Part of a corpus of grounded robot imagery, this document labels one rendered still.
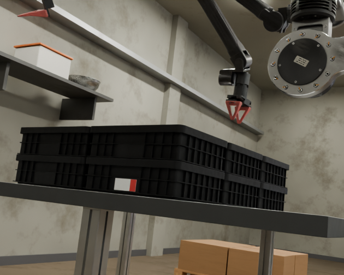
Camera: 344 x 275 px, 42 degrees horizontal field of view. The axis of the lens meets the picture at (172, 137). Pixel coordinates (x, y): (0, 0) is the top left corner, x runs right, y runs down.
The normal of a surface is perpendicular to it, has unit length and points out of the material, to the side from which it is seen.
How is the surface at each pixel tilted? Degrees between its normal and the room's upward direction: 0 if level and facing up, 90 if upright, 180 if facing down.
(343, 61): 90
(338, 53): 90
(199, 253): 90
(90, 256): 90
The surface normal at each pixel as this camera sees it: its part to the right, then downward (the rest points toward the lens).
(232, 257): -0.50, -0.18
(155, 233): 0.86, 0.02
